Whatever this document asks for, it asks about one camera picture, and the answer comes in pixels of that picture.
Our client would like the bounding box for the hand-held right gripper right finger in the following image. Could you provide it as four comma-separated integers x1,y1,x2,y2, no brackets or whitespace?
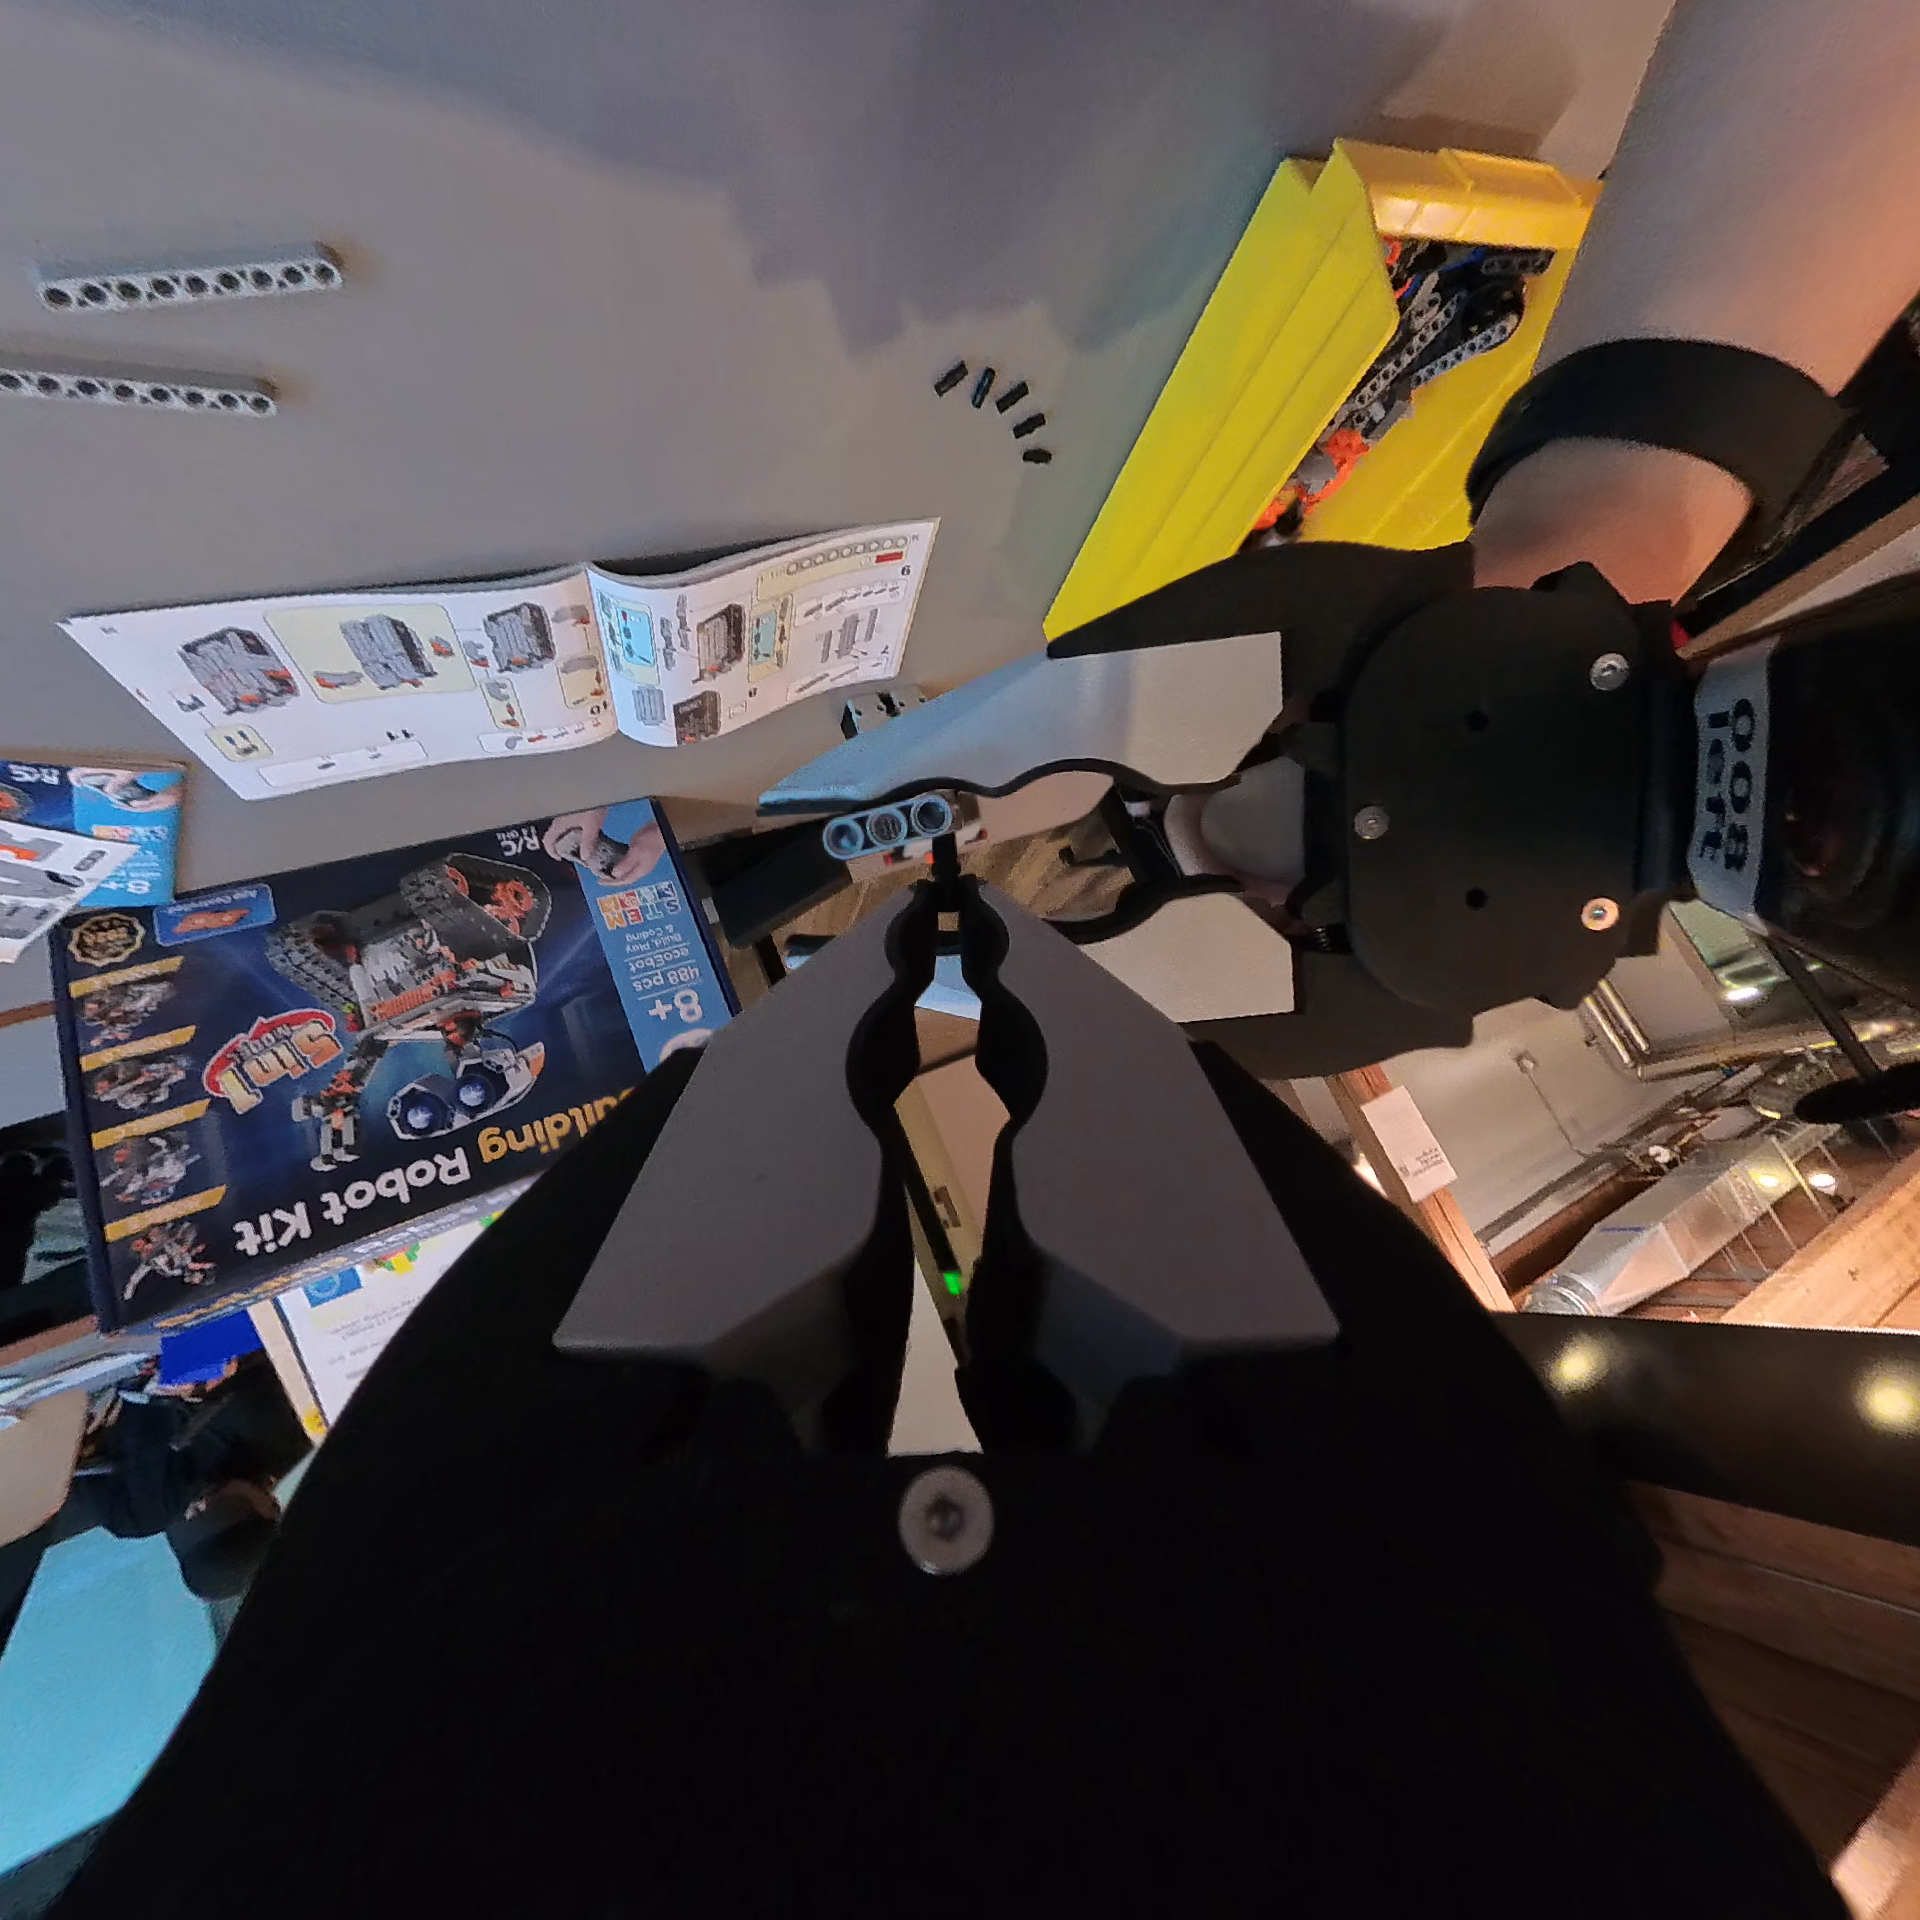
967,882,1339,1446

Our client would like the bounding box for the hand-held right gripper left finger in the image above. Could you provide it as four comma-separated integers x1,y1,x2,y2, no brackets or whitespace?
556,886,916,1446

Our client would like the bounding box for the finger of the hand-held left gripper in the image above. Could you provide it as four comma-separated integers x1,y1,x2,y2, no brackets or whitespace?
1055,879,1307,1039
753,632,1287,823

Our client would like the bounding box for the grey beam with end connector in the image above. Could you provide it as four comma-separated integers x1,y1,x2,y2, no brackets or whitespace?
822,795,957,859

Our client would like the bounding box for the person's left forearm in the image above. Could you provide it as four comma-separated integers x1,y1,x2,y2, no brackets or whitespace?
1476,0,1920,601

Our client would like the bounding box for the yellow storage bin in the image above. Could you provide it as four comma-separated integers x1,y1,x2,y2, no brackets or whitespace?
1043,138,1601,647

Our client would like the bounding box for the black plastic device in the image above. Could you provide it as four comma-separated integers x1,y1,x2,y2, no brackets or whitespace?
704,825,841,940

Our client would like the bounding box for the printed instruction sheet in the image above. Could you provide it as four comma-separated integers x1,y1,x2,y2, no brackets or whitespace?
277,1171,549,1426

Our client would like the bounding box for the blue robot kit box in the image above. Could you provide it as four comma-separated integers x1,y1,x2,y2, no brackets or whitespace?
47,800,741,1336

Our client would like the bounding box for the pile of kit parts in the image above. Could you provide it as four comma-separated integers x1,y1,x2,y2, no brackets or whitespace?
1253,240,1557,537

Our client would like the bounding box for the open instruction manual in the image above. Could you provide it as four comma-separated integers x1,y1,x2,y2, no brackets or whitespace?
60,518,942,800

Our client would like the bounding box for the blue booklet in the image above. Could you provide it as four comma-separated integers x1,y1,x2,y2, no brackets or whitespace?
0,756,189,918

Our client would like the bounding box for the grey holed beam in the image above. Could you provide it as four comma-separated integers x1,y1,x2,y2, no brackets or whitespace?
0,364,281,418
32,248,345,314

